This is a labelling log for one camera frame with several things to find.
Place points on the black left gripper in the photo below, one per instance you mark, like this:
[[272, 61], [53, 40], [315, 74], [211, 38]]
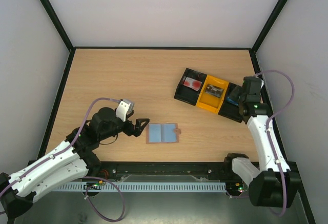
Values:
[[137, 130]]

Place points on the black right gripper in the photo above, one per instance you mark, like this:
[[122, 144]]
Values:
[[237, 94]]

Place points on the blue VIP credit card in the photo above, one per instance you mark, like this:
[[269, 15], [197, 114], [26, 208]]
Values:
[[232, 102]]

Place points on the grey VIP credit card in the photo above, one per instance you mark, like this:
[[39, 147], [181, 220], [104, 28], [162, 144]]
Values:
[[214, 90]]

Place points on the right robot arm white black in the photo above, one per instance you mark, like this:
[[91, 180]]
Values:
[[272, 183]]

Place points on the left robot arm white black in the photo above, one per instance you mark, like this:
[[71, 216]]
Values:
[[72, 159]]

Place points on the red white card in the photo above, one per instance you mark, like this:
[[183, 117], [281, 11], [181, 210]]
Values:
[[192, 83]]

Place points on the black bin right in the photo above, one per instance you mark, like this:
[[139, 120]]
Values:
[[228, 110]]

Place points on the black bin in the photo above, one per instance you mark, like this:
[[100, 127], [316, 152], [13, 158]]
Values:
[[186, 94], [228, 110]]

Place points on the yellow bin middle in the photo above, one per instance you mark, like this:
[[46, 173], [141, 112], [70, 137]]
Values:
[[208, 101]]

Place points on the black bin left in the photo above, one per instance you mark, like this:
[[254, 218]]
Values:
[[186, 94]]

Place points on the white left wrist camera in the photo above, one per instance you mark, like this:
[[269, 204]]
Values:
[[125, 106]]

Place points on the black aluminium front rail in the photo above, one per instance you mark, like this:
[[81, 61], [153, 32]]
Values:
[[221, 171]]

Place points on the light blue slotted cable duct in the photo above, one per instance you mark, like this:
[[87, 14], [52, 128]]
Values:
[[148, 187]]

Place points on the black frame post right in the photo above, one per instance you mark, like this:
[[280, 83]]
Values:
[[268, 24]]

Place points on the black frame post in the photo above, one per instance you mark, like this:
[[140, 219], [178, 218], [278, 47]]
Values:
[[268, 24], [57, 24]]

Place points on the black frame post left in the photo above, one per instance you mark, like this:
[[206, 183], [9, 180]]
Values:
[[57, 24]]

